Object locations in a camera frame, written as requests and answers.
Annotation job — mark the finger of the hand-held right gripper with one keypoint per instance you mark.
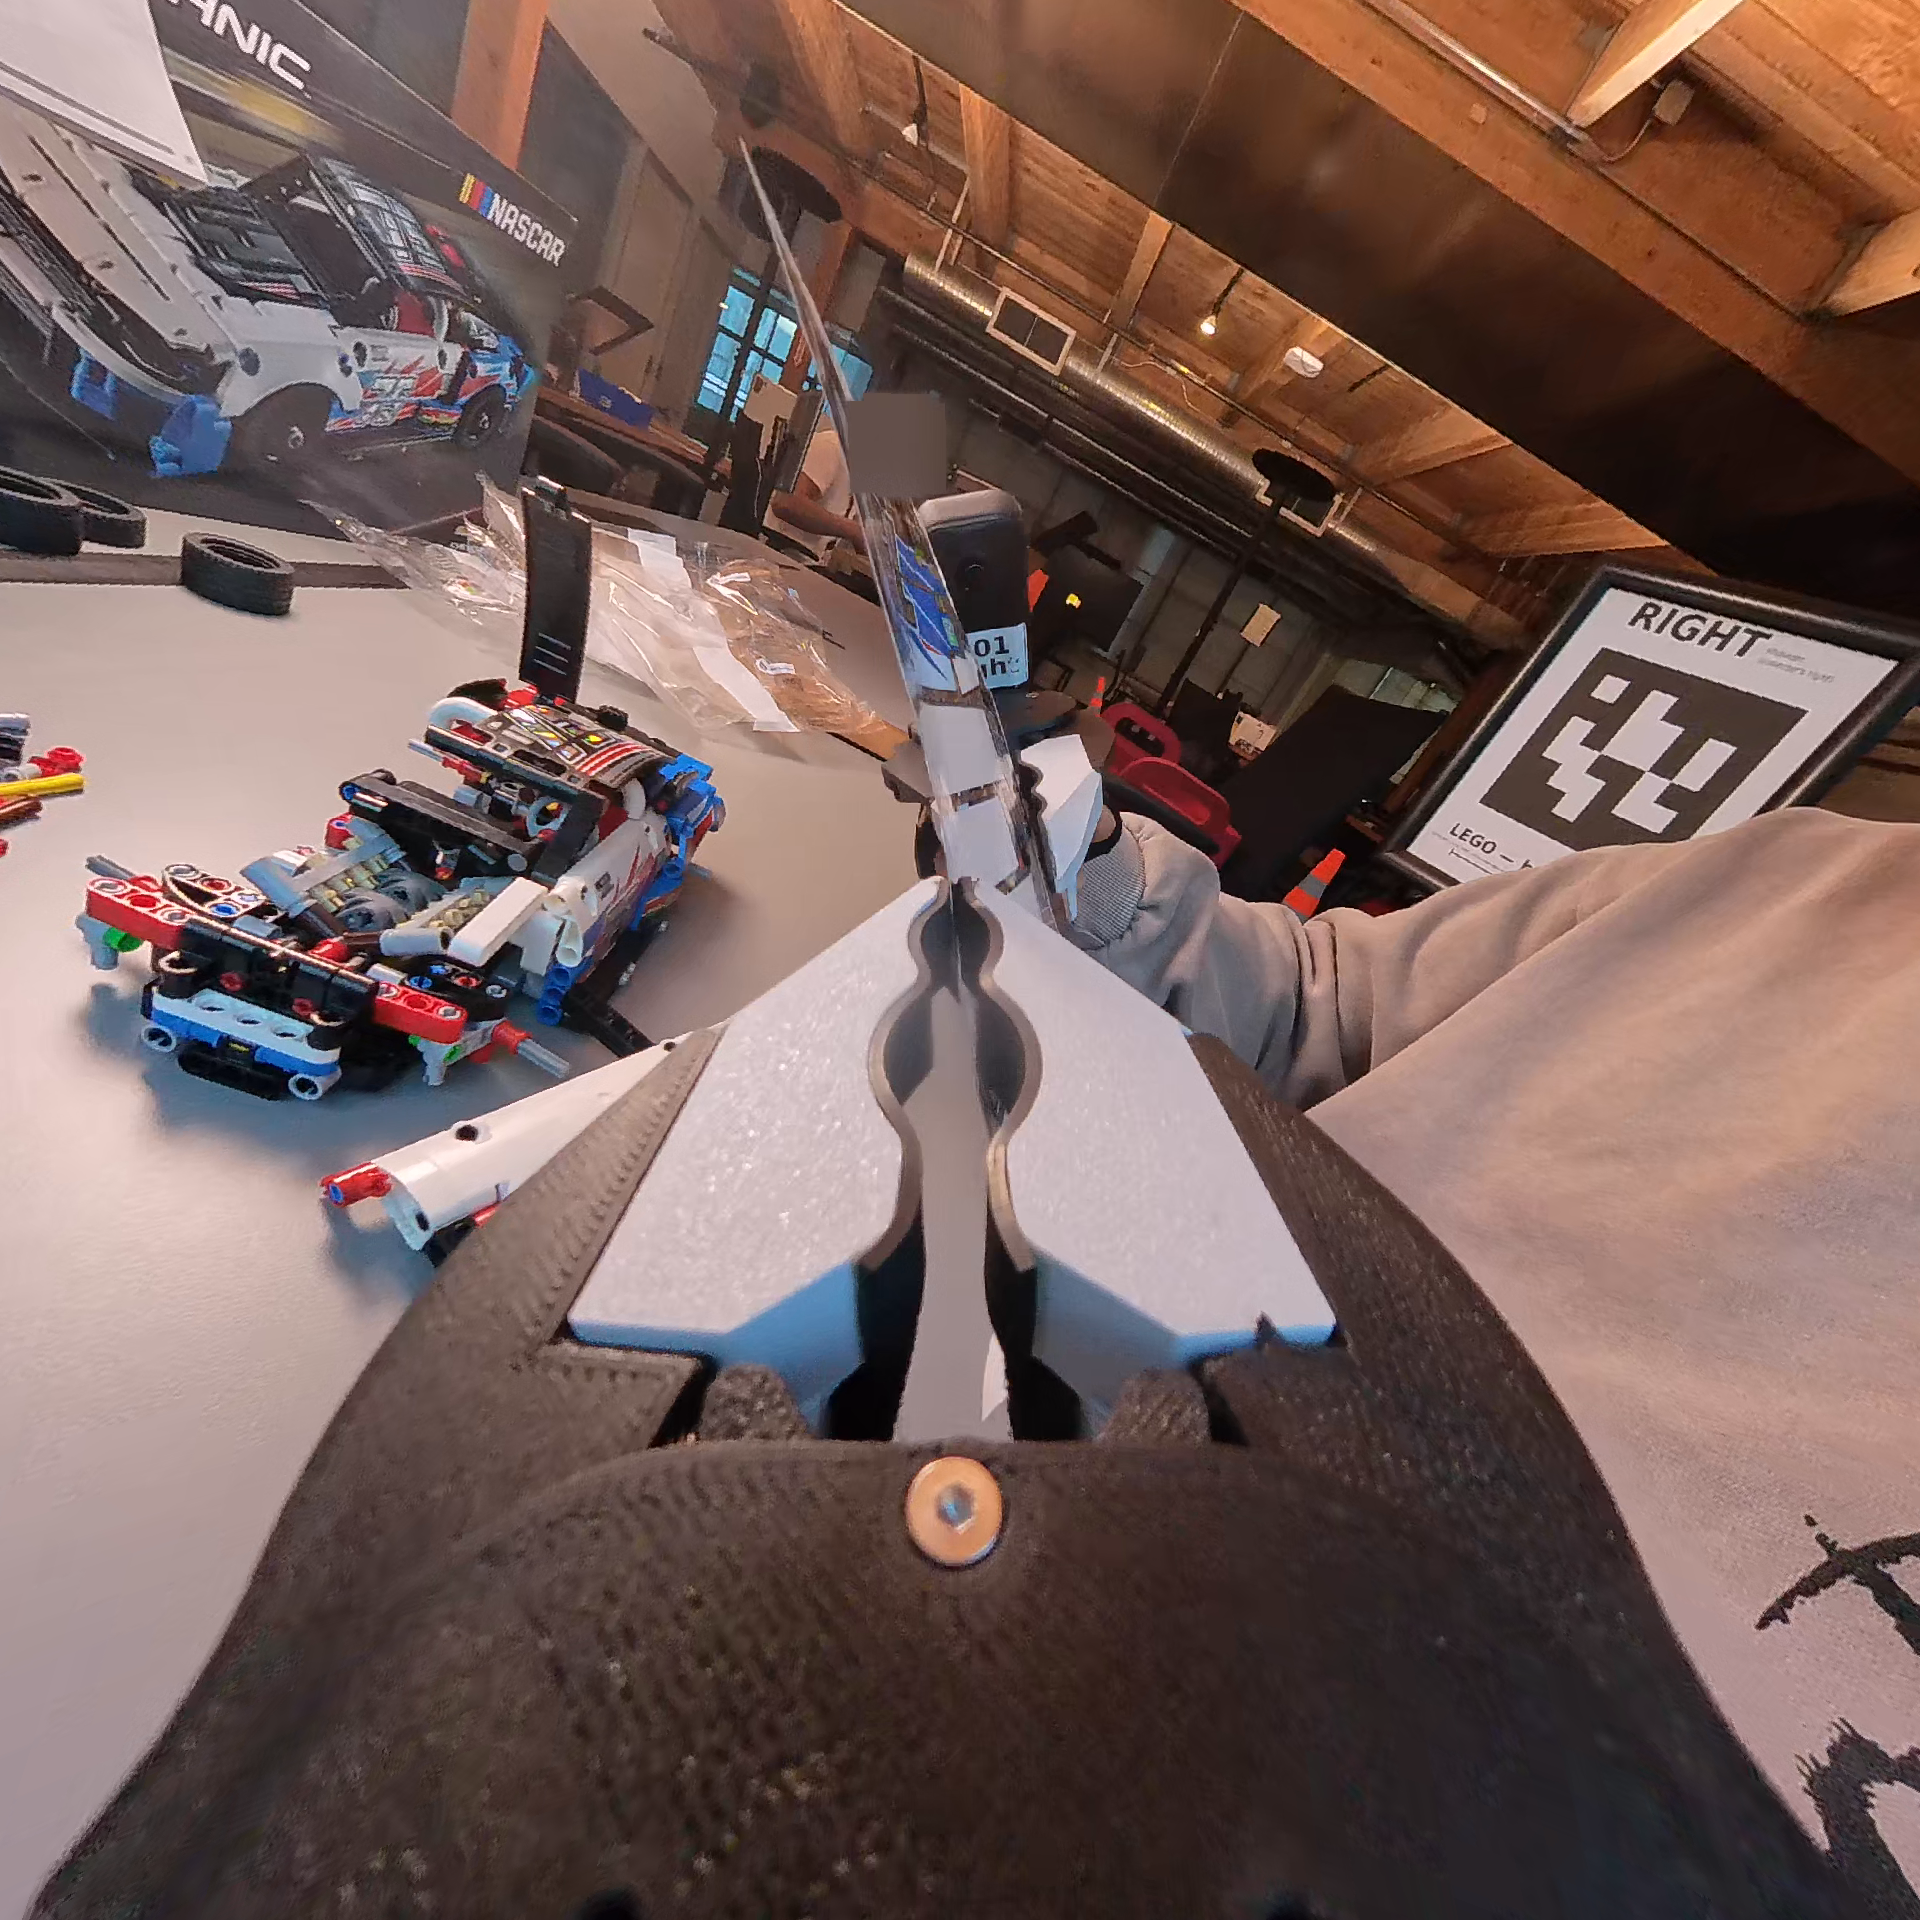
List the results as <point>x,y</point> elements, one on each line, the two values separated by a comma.
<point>1073,811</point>

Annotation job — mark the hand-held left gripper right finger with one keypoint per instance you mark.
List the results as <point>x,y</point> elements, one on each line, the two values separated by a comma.
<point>1156,1169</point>

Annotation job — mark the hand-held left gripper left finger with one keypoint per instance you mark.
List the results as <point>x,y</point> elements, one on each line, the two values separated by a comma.
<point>781,1155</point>

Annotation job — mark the holographic sticker sheet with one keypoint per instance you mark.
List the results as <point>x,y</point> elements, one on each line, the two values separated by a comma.
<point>900,569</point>

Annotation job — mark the person's right forearm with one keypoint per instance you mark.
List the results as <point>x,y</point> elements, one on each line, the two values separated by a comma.
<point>1322,973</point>

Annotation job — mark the red white lego panel assembly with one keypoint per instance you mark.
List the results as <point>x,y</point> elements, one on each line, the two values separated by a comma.
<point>512,1139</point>

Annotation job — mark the lego race car model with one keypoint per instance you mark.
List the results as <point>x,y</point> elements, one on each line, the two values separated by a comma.
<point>374,900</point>

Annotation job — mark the black lego tire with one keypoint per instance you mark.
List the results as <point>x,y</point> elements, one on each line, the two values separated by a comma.
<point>115,517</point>
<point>32,512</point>
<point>239,574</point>

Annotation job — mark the lego set box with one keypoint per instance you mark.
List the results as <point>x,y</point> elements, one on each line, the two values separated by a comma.
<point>272,255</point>

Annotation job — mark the pile of small lego pieces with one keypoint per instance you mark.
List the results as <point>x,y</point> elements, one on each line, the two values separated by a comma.
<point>36,771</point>

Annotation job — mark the lego instruction booklet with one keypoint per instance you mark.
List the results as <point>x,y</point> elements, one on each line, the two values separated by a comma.
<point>89,74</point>

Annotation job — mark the red chair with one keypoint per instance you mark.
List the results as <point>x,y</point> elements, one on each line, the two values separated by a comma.
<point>1184,782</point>

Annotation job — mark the orange traffic cone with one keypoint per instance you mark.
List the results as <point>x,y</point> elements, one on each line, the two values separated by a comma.
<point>1320,885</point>

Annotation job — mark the clear plastic bags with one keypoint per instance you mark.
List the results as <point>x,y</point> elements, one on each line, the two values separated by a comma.
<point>674,630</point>

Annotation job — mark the black framed marker sign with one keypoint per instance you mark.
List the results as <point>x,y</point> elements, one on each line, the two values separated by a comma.
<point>1650,733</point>

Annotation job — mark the metal ventilation duct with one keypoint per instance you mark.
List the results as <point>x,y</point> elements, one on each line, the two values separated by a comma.
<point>1141,382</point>

